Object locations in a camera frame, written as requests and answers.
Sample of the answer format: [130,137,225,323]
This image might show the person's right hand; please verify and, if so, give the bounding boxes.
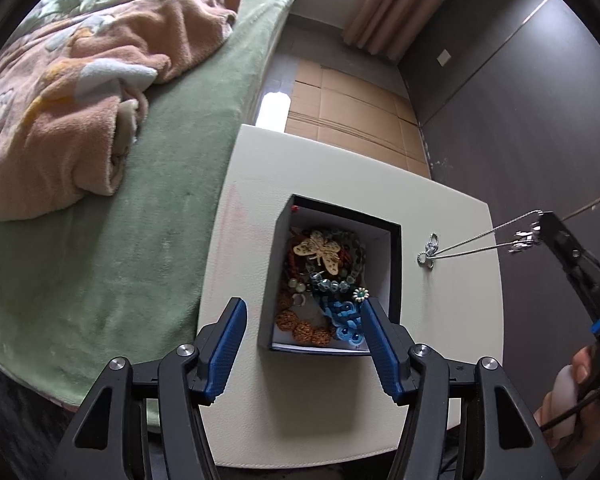
[534,344,600,463]

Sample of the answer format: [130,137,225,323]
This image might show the pile of bead jewelry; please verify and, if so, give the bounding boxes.
[275,227,372,348]

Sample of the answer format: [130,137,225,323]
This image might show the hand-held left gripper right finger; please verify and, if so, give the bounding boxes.
[359,297,565,480]

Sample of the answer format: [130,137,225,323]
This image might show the green bed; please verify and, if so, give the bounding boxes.
[0,0,305,423]

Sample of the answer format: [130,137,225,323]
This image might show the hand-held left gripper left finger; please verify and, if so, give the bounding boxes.
[55,297,249,480]

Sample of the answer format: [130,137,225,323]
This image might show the pink curtain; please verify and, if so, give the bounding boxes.
[341,0,478,63]

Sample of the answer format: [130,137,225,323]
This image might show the black jewelry box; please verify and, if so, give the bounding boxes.
[258,193,402,357]

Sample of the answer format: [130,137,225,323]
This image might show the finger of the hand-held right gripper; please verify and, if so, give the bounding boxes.
[539,211,600,301]

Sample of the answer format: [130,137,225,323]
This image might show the dark grey wardrobe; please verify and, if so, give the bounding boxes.
[397,0,600,361]

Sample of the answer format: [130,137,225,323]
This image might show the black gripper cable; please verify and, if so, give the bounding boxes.
[539,377,600,432]

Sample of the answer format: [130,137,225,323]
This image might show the silver chain necklace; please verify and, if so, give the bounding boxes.
[416,209,546,271]

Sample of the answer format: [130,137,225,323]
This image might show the thin brown cord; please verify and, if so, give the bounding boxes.
[560,192,600,223]

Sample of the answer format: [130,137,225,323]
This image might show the pink flower fleece blanket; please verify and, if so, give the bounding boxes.
[0,0,243,221]

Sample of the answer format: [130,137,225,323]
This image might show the flat cardboard sheet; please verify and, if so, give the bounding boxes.
[282,57,433,181]

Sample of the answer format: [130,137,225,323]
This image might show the white side table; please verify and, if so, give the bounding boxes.
[196,124,505,470]

